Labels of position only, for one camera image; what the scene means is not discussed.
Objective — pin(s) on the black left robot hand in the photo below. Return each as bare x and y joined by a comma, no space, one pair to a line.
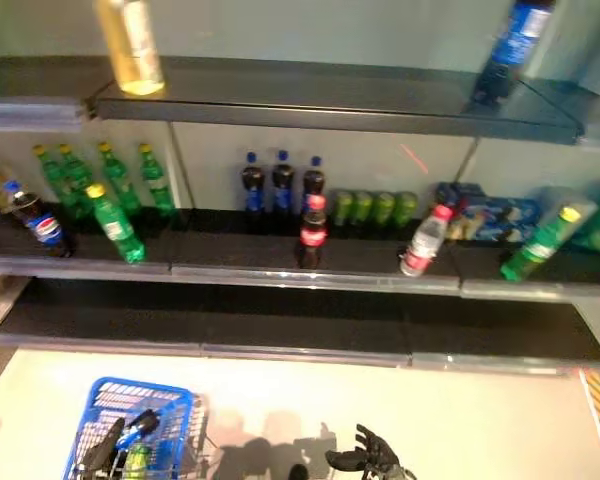
100,450

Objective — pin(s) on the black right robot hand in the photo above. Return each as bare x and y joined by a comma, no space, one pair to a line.
375,455

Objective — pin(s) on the blue plastic shopping basket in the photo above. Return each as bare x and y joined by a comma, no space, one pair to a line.
130,385

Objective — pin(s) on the green soda bottle pale cap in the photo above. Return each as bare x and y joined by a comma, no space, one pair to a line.
540,245

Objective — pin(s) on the low black base shelf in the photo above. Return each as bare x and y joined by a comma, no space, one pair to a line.
280,320

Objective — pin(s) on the clear water bottle red cap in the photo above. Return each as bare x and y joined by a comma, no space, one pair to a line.
424,242

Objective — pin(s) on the green soda bottle yellow cap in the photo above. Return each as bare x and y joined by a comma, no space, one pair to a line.
50,175
156,180
116,227
119,177
77,180

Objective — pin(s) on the Coca-Cola bottle red cap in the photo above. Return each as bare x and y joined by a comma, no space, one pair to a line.
312,235

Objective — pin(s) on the narrow blue Oreo box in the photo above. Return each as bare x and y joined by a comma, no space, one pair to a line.
447,200

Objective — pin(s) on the wide blue Oreo box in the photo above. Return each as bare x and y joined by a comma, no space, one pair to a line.
500,220

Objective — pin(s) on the grey cardboard box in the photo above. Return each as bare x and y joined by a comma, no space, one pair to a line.
565,200

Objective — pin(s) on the dark shelf board plain edge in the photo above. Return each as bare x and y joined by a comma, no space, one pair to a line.
330,100

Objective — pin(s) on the large yellow tea bottle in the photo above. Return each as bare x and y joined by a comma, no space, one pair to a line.
130,45

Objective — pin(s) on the Pepsi bottle blue label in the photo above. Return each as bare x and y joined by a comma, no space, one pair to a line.
512,50

